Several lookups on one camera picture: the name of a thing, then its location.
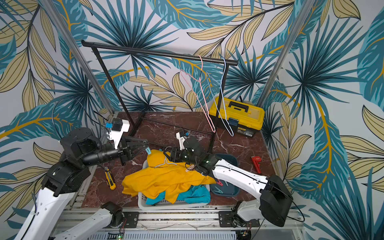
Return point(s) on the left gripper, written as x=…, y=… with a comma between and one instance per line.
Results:
x=125, y=150

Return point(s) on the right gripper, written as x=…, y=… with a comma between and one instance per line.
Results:
x=174, y=154

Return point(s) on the mint clothespin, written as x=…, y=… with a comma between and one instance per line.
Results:
x=148, y=150

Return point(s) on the yellow t-shirt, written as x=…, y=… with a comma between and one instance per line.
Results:
x=172, y=179

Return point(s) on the teal blue t-shirt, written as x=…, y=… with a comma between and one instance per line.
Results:
x=195, y=195

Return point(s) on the white blue wire hanger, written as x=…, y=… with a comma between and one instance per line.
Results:
x=221, y=102

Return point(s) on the light blue wire hanger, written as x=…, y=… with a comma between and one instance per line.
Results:
x=162, y=161

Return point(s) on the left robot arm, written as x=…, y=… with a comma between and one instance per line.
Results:
x=81, y=151

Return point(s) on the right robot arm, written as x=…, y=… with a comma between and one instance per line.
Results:
x=272, y=200

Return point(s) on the yellow utility knife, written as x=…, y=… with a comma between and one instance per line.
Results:
x=110, y=180

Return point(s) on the white plastic basket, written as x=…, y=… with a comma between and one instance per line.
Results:
x=165, y=204

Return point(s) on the dark teal tray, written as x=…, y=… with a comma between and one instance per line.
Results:
x=226, y=190

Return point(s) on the yellow black toolbox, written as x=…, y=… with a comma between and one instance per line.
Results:
x=244, y=119

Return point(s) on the red pipe wrench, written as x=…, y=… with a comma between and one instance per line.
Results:
x=256, y=161

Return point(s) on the black clothes rack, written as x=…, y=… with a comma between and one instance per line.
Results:
x=96, y=46

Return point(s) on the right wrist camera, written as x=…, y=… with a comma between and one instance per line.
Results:
x=182, y=137

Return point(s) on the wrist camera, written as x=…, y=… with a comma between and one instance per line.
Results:
x=115, y=129
x=182, y=137

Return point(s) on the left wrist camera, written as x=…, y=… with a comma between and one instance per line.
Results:
x=115, y=129

